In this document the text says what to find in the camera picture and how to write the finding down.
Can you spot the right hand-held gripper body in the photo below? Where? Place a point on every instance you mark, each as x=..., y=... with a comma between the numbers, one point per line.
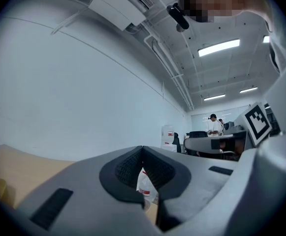
x=257, y=124

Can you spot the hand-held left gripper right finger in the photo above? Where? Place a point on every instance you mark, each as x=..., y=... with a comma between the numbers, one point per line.
x=197, y=181

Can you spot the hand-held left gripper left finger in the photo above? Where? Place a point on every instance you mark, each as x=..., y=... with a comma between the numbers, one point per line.
x=88, y=181

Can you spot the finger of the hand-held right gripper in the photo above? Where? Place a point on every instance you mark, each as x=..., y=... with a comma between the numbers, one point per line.
x=237, y=133
x=199, y=144

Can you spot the black office chair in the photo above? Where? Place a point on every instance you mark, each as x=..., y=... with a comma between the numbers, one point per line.
x=176, y=141
x=197, y=133

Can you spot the stack of white boxes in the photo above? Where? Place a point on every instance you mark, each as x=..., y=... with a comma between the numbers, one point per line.
x=168, y=136

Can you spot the long ceiling light panel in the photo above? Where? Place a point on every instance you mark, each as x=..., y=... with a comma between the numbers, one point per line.
x=248, y=90
x=266, y=39
x=214, y=97
x=219, y=47

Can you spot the white packet with red label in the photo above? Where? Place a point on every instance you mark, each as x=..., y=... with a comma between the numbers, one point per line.
x=144, y=187

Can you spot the white ceiling pipes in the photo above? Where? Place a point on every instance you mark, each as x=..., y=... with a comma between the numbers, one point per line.
x=172, y=70

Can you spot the white ceiling air conditioner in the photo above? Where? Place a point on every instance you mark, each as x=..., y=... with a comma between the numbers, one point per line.
x=118, y=6

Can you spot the black head-worn camera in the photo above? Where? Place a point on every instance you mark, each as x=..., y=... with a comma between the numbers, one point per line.
x=179, y=17

